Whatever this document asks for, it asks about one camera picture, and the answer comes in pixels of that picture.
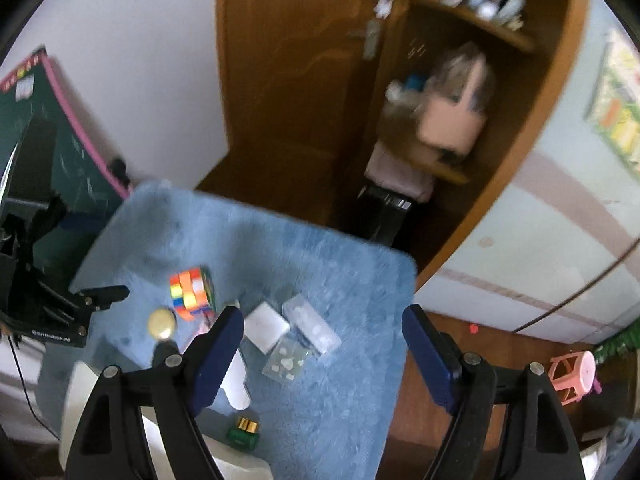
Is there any brown wooden shelf unit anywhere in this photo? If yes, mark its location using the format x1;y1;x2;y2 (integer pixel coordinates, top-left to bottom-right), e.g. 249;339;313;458
330;0;593;291

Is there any folded pink cloth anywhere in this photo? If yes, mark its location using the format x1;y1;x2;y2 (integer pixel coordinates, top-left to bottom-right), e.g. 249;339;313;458
364;140;436;203

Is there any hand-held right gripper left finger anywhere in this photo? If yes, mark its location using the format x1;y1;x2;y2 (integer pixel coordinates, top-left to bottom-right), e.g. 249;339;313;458
65;305;245;480

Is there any small blue container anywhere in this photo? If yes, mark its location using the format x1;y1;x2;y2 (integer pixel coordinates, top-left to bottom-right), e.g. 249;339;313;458
387;74;428;103

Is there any clear case with blue label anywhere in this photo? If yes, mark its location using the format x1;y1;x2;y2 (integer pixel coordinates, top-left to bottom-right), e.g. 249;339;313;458
281;294;343;358

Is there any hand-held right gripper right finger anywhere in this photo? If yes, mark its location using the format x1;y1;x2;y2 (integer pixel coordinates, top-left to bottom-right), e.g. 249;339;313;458
402;304;587;480

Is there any green plant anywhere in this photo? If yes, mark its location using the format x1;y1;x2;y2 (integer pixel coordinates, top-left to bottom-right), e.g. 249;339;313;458
592;325;640;366

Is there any metal door handle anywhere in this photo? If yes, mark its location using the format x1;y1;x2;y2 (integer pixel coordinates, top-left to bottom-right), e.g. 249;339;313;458
350;20;383;61

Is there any blue upholstered ottoman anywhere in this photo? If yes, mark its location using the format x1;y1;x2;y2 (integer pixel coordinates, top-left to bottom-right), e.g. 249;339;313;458
37;180;418;480

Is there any multicoloured puzzle cube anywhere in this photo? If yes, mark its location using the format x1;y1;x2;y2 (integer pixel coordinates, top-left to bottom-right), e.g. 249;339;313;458
169;266;218;322

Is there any pink plastic stool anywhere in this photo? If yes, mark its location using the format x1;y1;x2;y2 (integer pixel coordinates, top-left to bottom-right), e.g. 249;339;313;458
549;350;603;406

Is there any white wardrobe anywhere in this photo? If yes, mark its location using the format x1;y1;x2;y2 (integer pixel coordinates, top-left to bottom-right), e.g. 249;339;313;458
415;0;640;346

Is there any pink bag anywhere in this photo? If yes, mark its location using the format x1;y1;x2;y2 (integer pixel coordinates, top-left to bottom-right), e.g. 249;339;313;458
415;42;496;158

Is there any clear packet of white pieces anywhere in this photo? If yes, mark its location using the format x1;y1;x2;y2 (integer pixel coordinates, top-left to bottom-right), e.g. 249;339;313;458
261;335;312;385

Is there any pale pink oblong case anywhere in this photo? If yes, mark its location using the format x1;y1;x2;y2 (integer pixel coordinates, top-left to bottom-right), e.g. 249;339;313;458
220;299;252;411

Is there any brown wooden door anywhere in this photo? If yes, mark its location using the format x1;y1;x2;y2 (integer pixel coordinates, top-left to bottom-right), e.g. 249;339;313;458
195;0;416;231

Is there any green bottle with gold cap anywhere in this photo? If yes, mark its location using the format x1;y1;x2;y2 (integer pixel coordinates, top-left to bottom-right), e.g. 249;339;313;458
226;416;261;452

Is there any black cable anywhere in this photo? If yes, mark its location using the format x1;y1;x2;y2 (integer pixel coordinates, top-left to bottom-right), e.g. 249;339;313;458
7;335;61;441

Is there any green chalkboard with pink frame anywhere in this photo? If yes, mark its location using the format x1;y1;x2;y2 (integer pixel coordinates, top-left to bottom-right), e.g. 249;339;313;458
0;46;133;291

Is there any black chalkboard bracket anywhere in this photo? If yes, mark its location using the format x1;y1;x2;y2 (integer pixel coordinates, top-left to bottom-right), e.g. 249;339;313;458
110;157;132;188

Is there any wall poster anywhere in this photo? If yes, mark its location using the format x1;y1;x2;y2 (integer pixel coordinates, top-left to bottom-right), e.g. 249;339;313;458
585;27;640;181

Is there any grey blue cloth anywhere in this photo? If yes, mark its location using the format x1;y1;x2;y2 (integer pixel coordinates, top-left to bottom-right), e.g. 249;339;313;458
580;417;640;480

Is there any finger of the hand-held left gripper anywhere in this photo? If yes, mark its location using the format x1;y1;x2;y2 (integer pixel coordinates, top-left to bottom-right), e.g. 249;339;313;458
70;285;131;313

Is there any round gold tin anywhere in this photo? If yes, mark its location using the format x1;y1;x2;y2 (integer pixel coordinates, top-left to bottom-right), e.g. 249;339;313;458
148;308;177;341

